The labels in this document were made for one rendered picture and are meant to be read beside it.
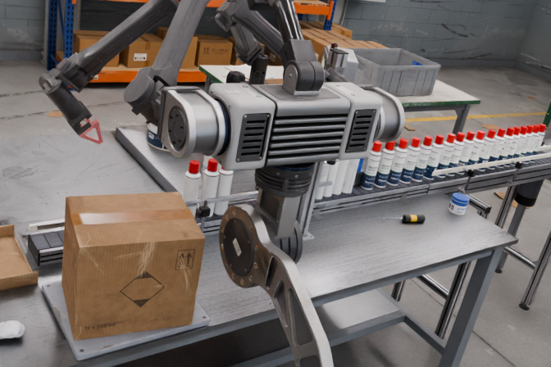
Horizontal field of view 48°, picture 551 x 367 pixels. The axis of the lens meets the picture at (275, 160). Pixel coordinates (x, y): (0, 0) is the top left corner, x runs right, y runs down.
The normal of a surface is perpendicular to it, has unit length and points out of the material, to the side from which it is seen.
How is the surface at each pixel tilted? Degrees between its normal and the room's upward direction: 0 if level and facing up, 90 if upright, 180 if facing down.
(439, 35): 90
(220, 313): 0
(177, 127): 90
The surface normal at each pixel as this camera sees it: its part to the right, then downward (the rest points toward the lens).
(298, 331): -0.84, 0.07
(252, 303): 0.18, -0.90
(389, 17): 0.51, 0.43
